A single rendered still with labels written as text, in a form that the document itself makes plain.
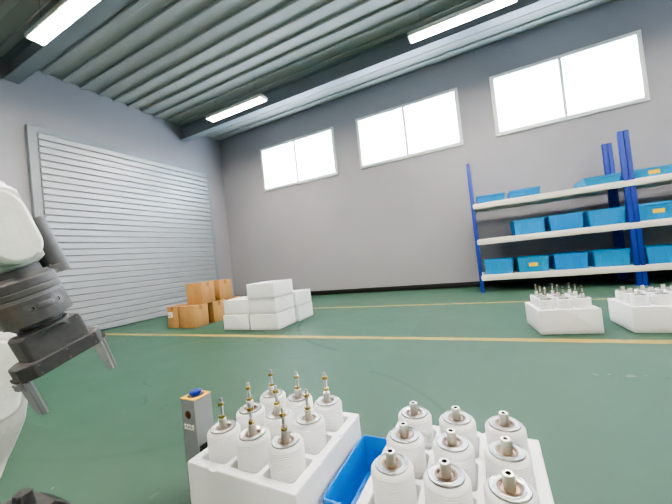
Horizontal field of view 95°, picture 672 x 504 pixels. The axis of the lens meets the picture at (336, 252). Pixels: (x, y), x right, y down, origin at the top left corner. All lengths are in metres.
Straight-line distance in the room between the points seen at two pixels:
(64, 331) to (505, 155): 5.83
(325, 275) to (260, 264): 1.74
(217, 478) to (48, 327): 0.64
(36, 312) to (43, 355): 0.07
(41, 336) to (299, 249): 6.34
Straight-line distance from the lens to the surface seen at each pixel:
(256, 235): 7.55
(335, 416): 1.14
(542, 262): 5.12
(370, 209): 6.16
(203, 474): 1.15
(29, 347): 0.67
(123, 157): 6.85
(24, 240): 0.64
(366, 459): 1.26
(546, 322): 2.83
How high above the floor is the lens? 0.73
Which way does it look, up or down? 1 degrees up
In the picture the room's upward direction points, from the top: 6 degrees counter-clockwise
